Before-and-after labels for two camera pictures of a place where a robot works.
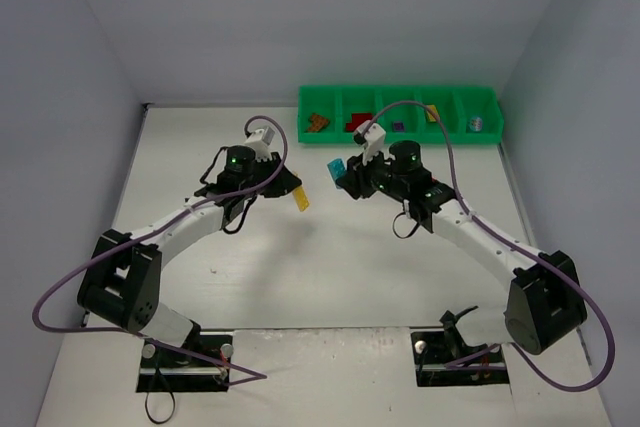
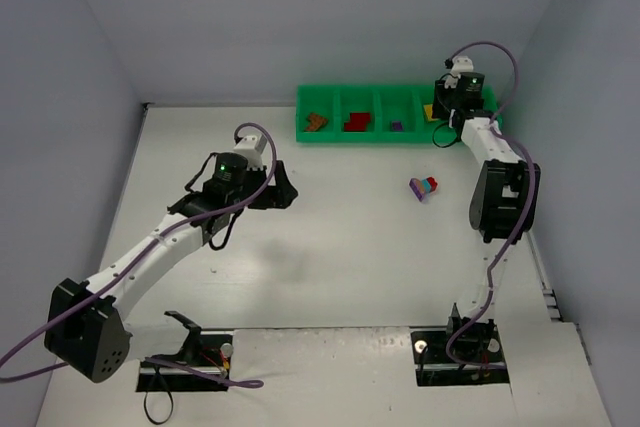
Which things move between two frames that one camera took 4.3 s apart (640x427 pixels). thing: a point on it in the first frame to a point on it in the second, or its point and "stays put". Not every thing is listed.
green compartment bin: [471, 114] stays put
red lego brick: [357, 118] stays put
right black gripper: [355, 179] to [442, 98]
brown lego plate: [316, 122] stays put
